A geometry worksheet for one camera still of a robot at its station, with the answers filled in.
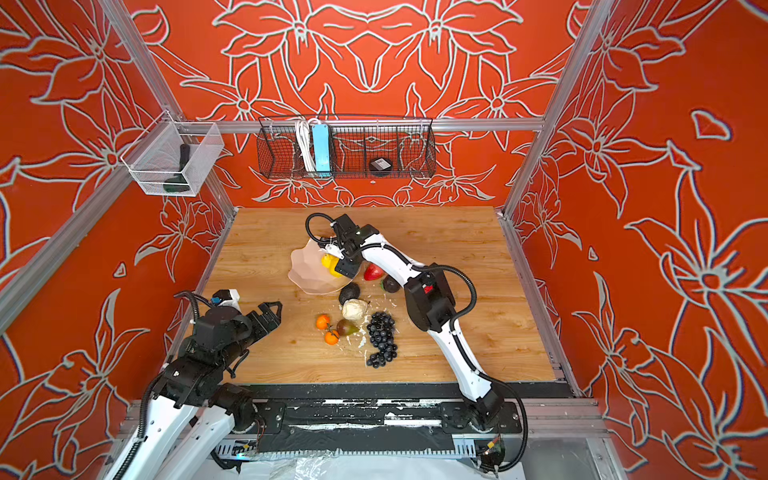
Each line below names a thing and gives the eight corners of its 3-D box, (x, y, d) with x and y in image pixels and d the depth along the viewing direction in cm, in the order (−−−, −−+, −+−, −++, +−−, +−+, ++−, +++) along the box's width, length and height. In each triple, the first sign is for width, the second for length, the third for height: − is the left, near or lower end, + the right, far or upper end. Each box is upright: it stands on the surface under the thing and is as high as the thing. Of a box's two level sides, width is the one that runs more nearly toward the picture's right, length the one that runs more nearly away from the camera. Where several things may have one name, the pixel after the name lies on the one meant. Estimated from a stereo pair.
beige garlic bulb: (342, 322, 91) (341, 315, 87) (344, 305, 95) (342, 298, 91) (367, 322, 91) (367, 315, 87) (368, 305, 95) (367, 297, 91)
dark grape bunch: (365, 367, 82) (365, 363, 79) (367, 317, 92) (367, 311, 89) (397, 367, 82) (397, 363, 79) (395, 317, 92) (396, 311, 89)
